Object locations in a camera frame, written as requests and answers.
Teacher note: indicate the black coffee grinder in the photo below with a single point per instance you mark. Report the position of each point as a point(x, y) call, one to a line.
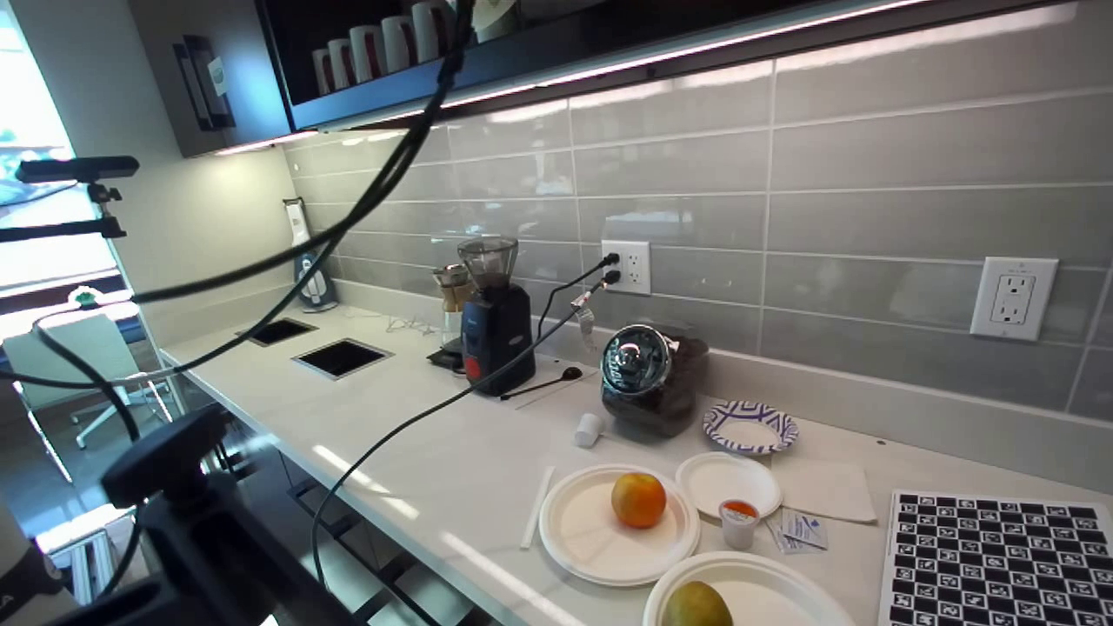
point(494, 317)

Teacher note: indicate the small white bottle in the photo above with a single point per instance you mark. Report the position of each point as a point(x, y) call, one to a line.
point(588, 432)

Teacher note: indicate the orange fruit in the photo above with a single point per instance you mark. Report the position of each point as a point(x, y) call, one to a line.
point(639, 498)

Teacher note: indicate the blue patterned paper bowl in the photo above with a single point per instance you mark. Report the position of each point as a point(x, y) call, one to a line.
point(748, 427)

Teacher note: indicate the large white paper plate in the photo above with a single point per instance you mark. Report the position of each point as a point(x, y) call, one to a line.
point(583, 533)

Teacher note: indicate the small white paper plate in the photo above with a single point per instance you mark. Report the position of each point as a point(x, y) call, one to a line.
point(716, 476)

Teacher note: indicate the small sauce cup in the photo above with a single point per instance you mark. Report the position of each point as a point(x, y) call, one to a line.
point(738, 524)

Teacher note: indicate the yellow-green fruit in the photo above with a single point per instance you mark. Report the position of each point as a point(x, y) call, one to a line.
point(696, 604)

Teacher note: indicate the sauce packet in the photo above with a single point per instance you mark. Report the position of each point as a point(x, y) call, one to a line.
point(806, 533)

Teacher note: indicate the white napkin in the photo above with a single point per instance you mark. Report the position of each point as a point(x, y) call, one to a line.
point(830, 486)

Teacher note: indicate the white bowl front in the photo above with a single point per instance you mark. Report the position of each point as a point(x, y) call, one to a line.
point(758, 592)

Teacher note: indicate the black white checkerboard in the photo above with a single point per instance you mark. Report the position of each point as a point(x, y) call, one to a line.
point(985, 561)

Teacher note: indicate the white office chair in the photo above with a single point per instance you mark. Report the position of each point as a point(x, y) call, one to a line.
point(62, 362)

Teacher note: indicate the white wall outlet left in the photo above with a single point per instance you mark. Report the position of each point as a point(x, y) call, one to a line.
point(631, 260)

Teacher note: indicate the white wall outlet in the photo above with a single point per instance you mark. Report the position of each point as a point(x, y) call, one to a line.
point(1013, 295)
point(631, 260)

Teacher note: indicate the black camera on stand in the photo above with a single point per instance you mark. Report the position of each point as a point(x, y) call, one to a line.
point(217, 561)

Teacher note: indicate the dark wall shelf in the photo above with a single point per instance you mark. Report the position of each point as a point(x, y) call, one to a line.
point(258, 70)

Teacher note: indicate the white wall outlet right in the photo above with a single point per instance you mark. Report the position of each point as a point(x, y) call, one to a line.
point(1013, 295)

